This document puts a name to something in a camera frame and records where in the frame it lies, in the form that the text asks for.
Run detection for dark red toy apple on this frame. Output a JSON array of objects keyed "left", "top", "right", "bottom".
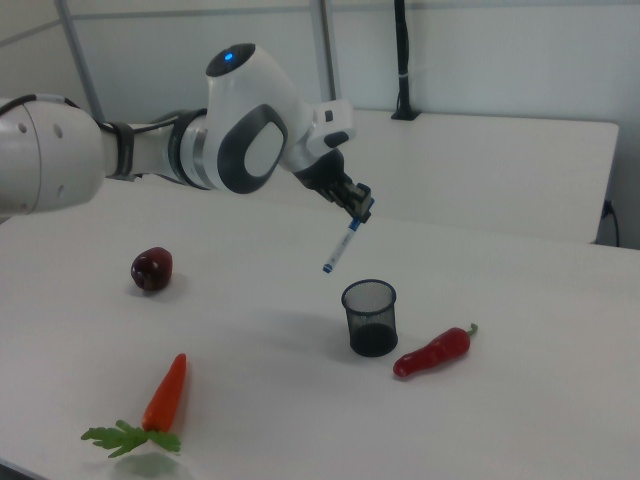
[{"left": 130, "top": 246, "right": 175, "bottom": 296}]

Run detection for red toy chili pepper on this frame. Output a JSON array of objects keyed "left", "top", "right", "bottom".
[{"left": 392, "top": 322, "right": 480, "bottom": 381}]

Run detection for black mesh pen cup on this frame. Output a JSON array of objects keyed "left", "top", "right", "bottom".
[{"left": 341, "top": 278, "right": 400, "bottom": 358}]

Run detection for white marker blue cap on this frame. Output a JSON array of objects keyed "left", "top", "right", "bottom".
[{"left": 321, "top": 218, "right": 362, "bottom": 275}]

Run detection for black camera pole with base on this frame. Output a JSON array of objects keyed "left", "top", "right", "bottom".
[{"left": 389, "top": 0, "right": 422, "bottom": 121}]

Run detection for grey partition frame post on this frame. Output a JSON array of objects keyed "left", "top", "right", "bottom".
[
  {"left": 53, "top": 0, "right": 107, "bottom": 124},
  {"left": 318, "top": 0, "right": 338, "bottom": 104}
]

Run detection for black wall cable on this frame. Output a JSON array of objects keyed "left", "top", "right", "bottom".
[{"left": 602, "top": 198, "right": 622, "bottom": 247}]

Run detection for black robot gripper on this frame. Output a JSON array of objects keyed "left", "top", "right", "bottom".
[{"left": 292, "top": 148, "right": 377, "bottom": 224}]

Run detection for orange toy carrot green leaves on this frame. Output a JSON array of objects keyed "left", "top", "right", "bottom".
[{"left": 80, "top": 352, "right": 188, "bottom": 459}]

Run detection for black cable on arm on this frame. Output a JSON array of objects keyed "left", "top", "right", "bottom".
[{"left": 0, "top": 93, "right": 206, "bottom": 137}]

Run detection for adjacent white table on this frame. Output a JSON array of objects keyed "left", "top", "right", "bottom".
[{"left": 99, "top": 107, "right": 621, "bottom": 246}]

